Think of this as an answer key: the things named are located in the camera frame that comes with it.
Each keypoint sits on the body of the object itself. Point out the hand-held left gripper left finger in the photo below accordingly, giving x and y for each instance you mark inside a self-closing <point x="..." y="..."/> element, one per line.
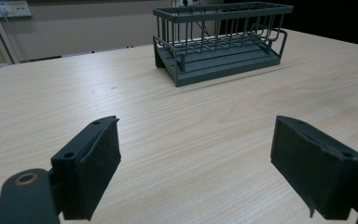
<point x="87" y="168"/>

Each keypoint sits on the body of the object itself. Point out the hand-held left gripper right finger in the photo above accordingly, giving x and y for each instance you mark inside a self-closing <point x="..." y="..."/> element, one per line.
<point x="313" y="174"/>

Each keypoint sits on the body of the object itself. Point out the white wall socket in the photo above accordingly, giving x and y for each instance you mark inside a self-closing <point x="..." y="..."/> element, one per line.
<point x="11" y="8"/>

